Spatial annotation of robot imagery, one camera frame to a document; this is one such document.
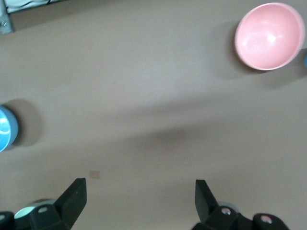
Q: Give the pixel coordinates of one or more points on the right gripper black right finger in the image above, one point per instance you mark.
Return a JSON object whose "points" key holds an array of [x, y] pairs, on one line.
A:
{"points": [[204, 203]]}

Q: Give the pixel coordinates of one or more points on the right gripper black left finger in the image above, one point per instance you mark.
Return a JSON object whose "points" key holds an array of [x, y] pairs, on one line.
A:
{"points": [[69, 203]]}

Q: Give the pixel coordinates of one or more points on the mint green bowl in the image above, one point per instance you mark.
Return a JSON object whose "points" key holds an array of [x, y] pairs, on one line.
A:
{"points": [[21, 213]]}

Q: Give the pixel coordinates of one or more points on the pink bowl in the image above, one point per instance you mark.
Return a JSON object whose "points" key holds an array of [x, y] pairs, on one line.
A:
{"points": [[268, 36]]}

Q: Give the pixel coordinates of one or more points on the blue bowl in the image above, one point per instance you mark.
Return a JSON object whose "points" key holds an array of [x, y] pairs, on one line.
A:
{"points": [[7, 129]]}

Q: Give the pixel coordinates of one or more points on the grey metal pole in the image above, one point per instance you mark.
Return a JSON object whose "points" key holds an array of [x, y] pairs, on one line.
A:
{"points": [[4, 16]]}

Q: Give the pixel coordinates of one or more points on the blue plastic cup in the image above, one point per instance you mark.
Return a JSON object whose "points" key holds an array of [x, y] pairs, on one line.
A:
{"points": [[305, 60]]}

